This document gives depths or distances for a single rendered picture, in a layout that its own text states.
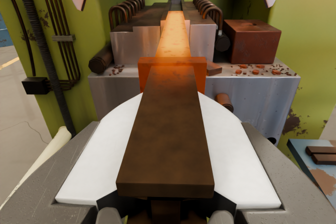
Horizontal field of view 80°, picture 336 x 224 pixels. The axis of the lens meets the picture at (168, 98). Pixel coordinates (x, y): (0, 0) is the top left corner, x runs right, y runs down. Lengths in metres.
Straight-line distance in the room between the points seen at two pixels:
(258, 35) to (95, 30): 0.39
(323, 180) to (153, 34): 0.42
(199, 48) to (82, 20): 0.32
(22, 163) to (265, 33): 1.63
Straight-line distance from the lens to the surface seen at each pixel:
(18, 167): 1.73
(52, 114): 0.77
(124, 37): 0.41
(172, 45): 0.20
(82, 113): 0.72
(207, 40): 0.41
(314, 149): 0.54
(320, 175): 0.51
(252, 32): 0.42
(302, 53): 0.65
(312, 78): 0.69
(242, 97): 0.40
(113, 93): 0.39
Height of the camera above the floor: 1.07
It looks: 31 degrees down
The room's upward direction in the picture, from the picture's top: 1 degrees counter-clockwise
